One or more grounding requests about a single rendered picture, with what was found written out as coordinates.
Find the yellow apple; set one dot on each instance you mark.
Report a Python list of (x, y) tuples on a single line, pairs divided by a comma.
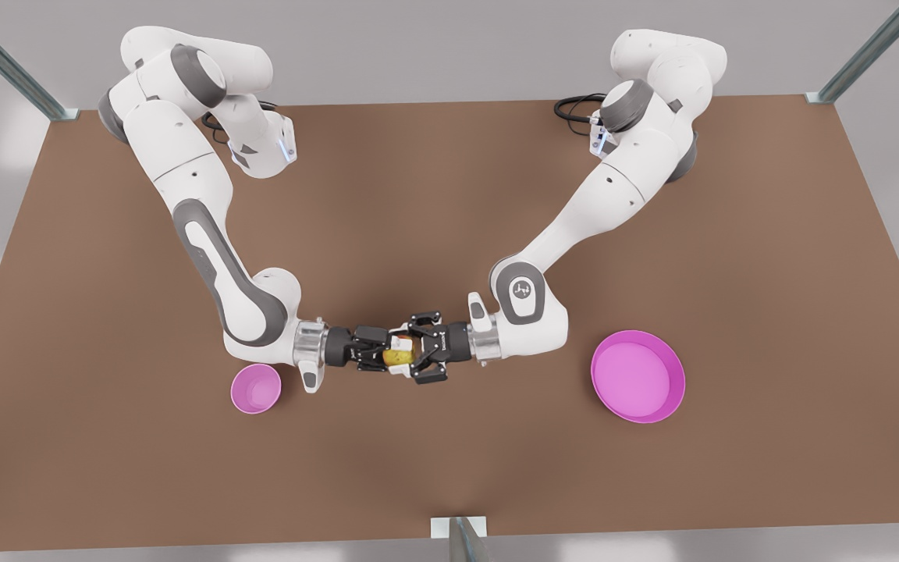
[(397, 357)]

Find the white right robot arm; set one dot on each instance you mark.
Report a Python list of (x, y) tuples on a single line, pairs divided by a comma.
[(184, 179)]

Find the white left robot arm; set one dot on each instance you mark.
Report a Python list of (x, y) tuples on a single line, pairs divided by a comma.
[(613, 195)]

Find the small pink bowl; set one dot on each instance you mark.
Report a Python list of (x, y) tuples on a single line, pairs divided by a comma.
[(256, 389)]

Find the pink plate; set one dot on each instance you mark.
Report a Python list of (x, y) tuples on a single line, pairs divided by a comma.
[(637, 376)]

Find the silver frame post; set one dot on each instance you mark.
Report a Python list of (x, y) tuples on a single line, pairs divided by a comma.
[(5, 62), (871, 51), (461, 538)]

